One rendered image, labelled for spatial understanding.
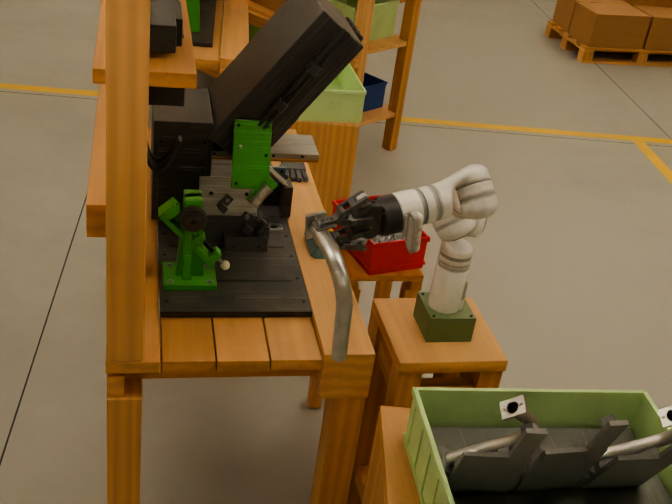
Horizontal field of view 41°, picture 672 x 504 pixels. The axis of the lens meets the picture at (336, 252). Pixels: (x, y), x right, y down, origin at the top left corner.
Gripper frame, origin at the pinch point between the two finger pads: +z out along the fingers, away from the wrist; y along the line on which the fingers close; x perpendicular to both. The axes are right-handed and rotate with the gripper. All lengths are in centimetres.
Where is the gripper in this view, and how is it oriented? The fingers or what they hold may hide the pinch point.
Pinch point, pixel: (324, 231)
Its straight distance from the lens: 164.0
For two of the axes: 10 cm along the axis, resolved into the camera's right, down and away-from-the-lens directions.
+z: -9.3, 2.5, -2.8
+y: 0.2, -7.2, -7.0
